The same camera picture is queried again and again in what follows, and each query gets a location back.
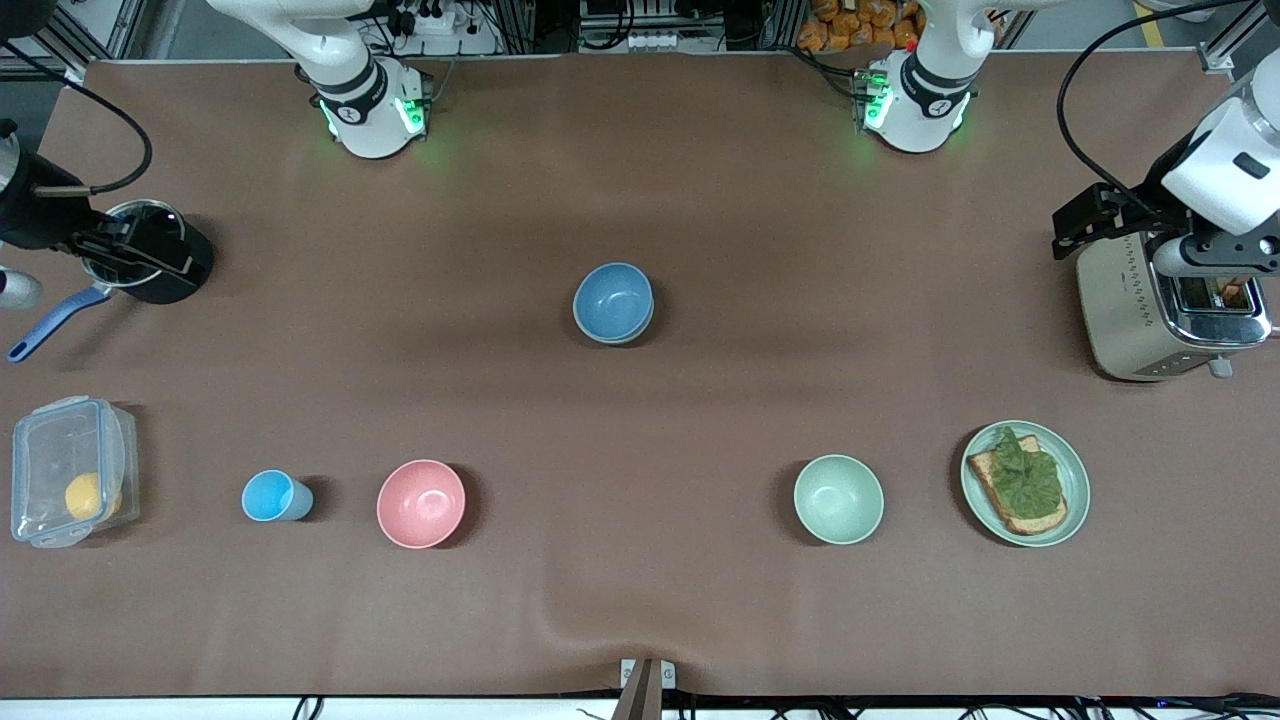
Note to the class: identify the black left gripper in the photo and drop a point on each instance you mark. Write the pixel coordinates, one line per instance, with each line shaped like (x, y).
(1143, 209)

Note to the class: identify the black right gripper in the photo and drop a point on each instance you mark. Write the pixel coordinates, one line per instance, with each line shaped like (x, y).
(40, 222)

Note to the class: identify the blue bowl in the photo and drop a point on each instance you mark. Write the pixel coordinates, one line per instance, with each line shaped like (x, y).
(612, 300)

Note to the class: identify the pale green bowl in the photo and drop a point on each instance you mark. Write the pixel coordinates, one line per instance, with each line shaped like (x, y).
(612, 342)
(838, 500)

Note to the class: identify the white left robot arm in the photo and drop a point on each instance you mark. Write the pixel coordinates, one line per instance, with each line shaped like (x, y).
(915, 120)

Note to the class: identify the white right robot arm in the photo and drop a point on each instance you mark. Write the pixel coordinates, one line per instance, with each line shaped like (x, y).
(365, 120)

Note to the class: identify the pink bowl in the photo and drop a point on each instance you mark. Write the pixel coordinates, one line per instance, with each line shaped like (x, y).
(421, 504)

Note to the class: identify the glass pot lid blue knob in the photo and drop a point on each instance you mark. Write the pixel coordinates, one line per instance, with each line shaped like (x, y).
(150, 213)

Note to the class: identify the beige chrome toaster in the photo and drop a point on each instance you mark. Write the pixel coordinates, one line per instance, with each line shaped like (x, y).
(1120, 330)

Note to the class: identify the brown toast slice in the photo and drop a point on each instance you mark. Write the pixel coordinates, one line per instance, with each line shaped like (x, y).
(1233, 293)

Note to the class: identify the clear plastic lidded container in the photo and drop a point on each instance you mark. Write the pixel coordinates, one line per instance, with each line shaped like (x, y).
(50, 450)

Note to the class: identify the yellow lemon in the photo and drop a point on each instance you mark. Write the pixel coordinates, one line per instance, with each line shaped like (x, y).
(85, 497)

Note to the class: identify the pale green plate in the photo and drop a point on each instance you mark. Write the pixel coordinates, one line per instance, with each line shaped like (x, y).
(1076, 482)

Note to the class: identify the green lettuce leaf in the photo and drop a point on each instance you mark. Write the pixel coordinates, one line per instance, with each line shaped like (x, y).
(1030, 480)

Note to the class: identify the light blue cup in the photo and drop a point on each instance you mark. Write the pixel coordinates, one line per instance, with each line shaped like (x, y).
(268, 496)

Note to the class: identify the bag of orange snacks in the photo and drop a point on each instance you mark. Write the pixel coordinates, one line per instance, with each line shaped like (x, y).
(850, 25)

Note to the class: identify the bread slice with crust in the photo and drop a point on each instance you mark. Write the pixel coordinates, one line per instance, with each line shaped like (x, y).
(1035, 523)

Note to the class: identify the white power strip with plugs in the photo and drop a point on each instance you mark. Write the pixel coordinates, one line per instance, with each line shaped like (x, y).
(470, 42)

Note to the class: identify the brown table mat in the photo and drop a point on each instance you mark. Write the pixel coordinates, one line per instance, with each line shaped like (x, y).
(640, 500)

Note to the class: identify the aluminium frame rail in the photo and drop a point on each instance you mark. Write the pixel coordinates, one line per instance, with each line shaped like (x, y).
(75, 72)
(1218, 58)

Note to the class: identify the metal table edge bracket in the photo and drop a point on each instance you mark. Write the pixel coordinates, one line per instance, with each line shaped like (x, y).
(629, 670)

